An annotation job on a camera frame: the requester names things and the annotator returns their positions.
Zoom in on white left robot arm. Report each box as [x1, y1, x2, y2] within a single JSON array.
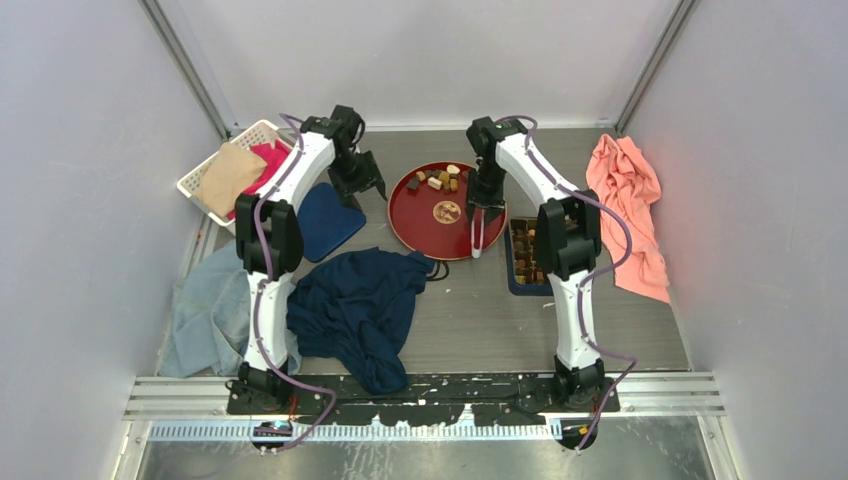
[[235, 105, 386, 413]]

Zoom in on blue tin lid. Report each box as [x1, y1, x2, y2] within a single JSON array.
[[297, 182, 366, 263]]

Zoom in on salmon pink cloth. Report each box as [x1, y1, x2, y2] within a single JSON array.
[[585, 134, 670, 304]]

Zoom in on clear plastic metal tongs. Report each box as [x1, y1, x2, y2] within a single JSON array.
[[470, 207, 485, 259]]

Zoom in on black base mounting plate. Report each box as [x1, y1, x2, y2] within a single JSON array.
[[225, 373, 620, 427]]

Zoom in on dark blue cloth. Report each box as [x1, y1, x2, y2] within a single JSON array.
[[287, 248, 436, 395]]

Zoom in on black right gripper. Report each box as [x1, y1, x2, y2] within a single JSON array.
[[466, 161, 506, 226]]

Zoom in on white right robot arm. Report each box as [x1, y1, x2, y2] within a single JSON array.
[[466, 117, 605, 411]]

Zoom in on blue chocolate tin box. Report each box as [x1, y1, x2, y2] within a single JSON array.
[[503, 217, 553, 297]]

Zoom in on pink magenta cloth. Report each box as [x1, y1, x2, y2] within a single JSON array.
[[226, 140, 291, 219]]

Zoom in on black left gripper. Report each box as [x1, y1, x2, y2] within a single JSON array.
[[330, 150, 385, 211]]

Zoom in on beige cloth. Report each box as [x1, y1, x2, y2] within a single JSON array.
[[194, 143, 267, 218]]

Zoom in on white plastic basket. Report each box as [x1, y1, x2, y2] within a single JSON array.
[[177, 120, 293, 232]]

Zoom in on red round tray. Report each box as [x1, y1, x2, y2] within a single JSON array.
[[388, 161, 508, 261]]

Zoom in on light blue cloth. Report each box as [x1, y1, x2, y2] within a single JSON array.
[[158, 238, 303, 380]]

